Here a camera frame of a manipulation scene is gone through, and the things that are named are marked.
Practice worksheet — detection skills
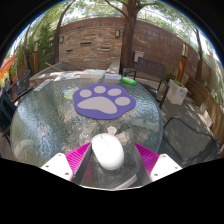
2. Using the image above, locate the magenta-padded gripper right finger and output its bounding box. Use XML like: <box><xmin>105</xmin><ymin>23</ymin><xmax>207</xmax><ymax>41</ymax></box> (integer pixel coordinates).
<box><xmin>132</xmin><ymin>142</ymin><xmax>184</xmax><ymax>187</ymax></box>

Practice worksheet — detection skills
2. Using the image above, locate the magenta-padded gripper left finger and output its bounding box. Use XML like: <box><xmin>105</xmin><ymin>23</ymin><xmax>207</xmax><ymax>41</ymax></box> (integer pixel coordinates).
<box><xmin>40</xmin><ymin>142</ymin><xmax>94</xmax><ymax>186</ymax></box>

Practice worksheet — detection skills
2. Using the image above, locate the white computer mouse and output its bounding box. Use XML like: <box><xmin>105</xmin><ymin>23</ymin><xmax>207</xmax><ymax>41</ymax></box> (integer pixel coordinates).
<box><xmin>91</xmin><ymin>132</ymin><xmax>125</xmax><ymax>171</ymax></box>

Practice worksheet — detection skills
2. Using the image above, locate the purple paw-print mouse pad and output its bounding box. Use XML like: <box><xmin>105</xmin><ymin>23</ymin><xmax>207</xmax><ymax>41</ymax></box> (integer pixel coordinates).
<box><xmin>72</xmin><ymin>83</ymin><xmax>137</xmax><ymax>121</ymax></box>

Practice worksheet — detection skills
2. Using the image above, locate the black mesh armchair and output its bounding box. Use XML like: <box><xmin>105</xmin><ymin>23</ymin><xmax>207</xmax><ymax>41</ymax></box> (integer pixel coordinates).
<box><xmin>162</xmin><ymin>115</ymin><xmax>223</xmax><ymax>161</ymax></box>

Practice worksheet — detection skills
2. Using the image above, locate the white square planter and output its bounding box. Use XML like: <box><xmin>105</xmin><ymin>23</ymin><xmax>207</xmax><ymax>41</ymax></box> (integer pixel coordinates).
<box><xmin>166</xmin><ymin>78</ymin><xmax>189</xmax><ymax>106</ymax></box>

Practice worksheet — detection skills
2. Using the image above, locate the green wrapped pack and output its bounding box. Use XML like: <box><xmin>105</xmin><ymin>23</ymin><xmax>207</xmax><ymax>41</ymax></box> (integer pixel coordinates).
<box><xmin>120</xmin><ymin>76</ymin><xmax>138</xmax><ymax>86</ymax></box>

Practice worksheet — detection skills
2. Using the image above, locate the grey printed card strip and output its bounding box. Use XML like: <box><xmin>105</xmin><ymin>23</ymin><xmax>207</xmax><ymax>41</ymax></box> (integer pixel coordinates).
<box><xmin>32</xmin><ymin>78</ymin><xmax>55</xmax><ymax>93</ymax></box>

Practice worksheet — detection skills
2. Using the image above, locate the colourful printed magazine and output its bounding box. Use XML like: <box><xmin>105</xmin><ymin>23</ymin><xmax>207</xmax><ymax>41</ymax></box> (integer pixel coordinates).
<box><xmin>53</xmin><ymin>71</ymin><xmax>84</xmax><ymax>82</ymax></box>

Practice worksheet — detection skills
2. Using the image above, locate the black armchair with cushion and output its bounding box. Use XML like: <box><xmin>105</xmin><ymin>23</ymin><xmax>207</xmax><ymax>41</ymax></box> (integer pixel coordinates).
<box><xmin>0</xmin><ymin>91</ymin><xmax>18</xmax><ymax>134</ymax></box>

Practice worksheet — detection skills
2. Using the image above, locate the small white and blue book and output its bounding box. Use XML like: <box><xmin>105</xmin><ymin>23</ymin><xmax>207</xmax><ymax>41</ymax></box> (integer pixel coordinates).
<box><xmin>104</xmin><ymin>72</ymin><xmax>123</xmax><ymax>81</ymax></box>

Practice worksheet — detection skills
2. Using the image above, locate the black slatted metal chair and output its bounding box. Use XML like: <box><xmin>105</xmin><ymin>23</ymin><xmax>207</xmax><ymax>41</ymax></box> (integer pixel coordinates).
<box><xmin>122</xmin><ymin>56</ymin><xmax>171</xmax><ymax>109</ymax></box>

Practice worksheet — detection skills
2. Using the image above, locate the black metal patio chair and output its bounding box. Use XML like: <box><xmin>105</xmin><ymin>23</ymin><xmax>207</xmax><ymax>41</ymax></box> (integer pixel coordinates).
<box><xmin>14</xmin><ymin>69</ymin><xmax>34</xmax><ymax>101</ymax></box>

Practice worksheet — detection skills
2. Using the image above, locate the grey utility box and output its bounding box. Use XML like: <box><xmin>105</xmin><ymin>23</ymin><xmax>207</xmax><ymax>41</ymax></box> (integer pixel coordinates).
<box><xmin>133</xmin><ymin>50</ymin><xmax>145</xmax><ymax>63</ymax></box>

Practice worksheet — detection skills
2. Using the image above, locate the thin tree trunk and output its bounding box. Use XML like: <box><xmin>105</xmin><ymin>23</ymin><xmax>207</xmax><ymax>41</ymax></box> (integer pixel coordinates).
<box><xmin>191</xmin><ymin>24</ymin><xmax>204</xmax><ymax>82</ymax></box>
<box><xmin>52</xmin><ymin>0</ymin><xmax>76</xmax><ymax>64</ymax></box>

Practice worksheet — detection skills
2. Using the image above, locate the large tree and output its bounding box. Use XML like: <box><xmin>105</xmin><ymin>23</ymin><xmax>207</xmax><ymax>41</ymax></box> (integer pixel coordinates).
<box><xmin>103</xmin><ymin>0</ymin><xmax>158</xmax><ymax>69</ymax></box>

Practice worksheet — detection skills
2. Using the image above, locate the wooden lamp post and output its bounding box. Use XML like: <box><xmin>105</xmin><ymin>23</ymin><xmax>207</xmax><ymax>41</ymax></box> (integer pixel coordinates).
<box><xmin>176</xmin><ymin>38</ymin><xmax>189</xmax><ymax>84</ymax></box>
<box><xmin>33</xmin><ymin>37</ymin><xmax>41</xmax><ymax>74</ymax></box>

